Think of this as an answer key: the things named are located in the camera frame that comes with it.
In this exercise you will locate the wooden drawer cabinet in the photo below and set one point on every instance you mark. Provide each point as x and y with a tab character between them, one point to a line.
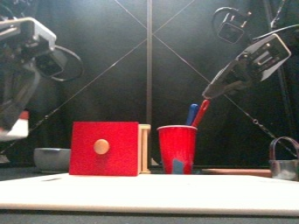
144	148

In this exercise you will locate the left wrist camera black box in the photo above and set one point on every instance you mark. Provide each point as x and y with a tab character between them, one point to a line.
48	64

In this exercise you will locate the grey bowl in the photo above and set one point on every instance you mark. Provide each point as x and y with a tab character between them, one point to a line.
51	159

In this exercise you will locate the red plastic cup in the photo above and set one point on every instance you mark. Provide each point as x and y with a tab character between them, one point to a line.
176	148

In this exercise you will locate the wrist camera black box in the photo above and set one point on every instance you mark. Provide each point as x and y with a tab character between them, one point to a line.
231	29
48	64

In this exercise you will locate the metal frame pole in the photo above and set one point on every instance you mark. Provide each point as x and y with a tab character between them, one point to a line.
148	61

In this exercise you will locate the red drawer with wooden knob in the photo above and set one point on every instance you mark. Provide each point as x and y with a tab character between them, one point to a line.
104	148

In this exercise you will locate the salmon sushi toy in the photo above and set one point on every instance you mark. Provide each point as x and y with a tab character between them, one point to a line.
15	128

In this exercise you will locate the white cutting board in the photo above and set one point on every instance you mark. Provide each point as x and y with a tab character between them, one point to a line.
151	192

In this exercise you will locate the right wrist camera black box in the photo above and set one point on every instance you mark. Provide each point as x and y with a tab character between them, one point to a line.
231	29

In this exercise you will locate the wooden board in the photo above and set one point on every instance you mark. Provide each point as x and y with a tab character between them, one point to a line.
238	172

